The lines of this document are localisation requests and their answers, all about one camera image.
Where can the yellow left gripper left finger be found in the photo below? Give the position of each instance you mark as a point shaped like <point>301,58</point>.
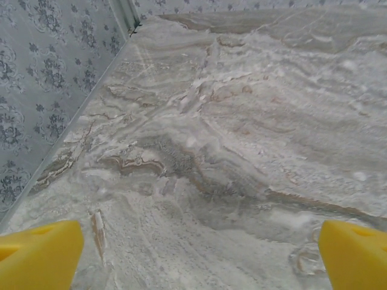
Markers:
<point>36,256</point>

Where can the aluminium table edge rail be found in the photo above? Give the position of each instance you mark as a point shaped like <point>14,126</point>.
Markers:
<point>59,142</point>

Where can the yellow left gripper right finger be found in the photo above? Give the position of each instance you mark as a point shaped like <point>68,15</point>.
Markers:
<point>359,259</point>

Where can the aluminium frame post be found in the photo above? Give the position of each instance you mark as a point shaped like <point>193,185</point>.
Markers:
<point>125,13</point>

